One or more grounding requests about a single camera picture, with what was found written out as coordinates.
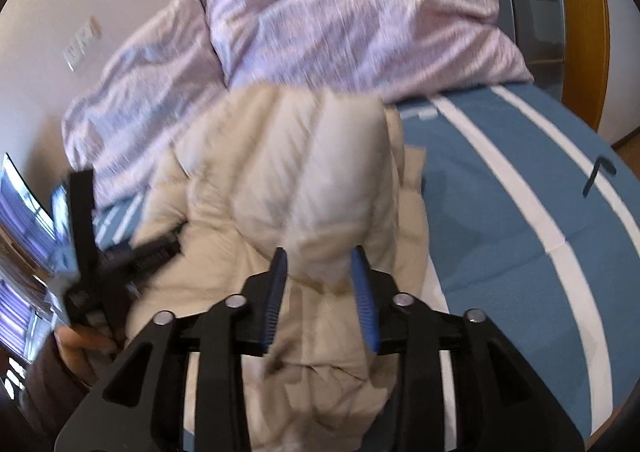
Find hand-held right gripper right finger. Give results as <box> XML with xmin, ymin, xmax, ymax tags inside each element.
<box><xmin>350</xmin><ymin>246</ymin><xmax>586</xmax><ymax>452</ymax></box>

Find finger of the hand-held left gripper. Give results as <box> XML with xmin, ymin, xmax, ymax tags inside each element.
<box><xmin>107</xmin><ymin>237</ymin><xmax>184</xmax><ymax>279</ymax></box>

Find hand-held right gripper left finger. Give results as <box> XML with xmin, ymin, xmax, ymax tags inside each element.
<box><xmin>52</xmin><ymin>247</ymin><xmax>291</xmax><ymax>452</ymax></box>

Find beige down jacket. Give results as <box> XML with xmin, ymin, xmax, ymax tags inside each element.
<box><xmin>122</xmin><ymin>84</ymin><xmax>431</xmax><ymax>452</ymax></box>

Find person's left forearm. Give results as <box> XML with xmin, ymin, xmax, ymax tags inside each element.
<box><xmin>22</xmin><ymin>342</ymin><xmax>93</xmax><ymax>433</ymax></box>

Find person's left hand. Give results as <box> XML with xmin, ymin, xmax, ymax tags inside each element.
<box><xmin>59</xmin><ymin>324</ymin><xmax>120</xmax><ymax>389</ymax></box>

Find window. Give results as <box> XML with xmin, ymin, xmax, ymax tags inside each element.
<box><xmin>0</xmin><ymin>152</ymin><xmax>68</xmax><ymax>373</ymax></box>

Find blue white striped bed sheet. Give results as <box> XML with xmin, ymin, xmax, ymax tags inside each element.
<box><xmin>94</xmin><ymin>82</ymin><xmax>640</xmax><ymax>452</ymax></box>

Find black hex key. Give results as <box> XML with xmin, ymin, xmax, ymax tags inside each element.
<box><xmin>581</xmin><ymin>155</ymin><xmax>614</xmax><ymax>198</ymax></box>

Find pink patterned duvet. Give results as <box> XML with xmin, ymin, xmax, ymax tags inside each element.
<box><xmin>205</xmin><ymin>0</ymin><xmax>535</xmax><ymax>102</ymax></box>

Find white wall switch plate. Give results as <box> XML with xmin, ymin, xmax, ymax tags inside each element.
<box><xmin>62</xmin><ymin>42</ymin><xmax>85</xmax><ymax>71</ymax></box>
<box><xmin>75</xmin><ymin>17</ymin><xmax>104</xmax><ymax>51</ymax></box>

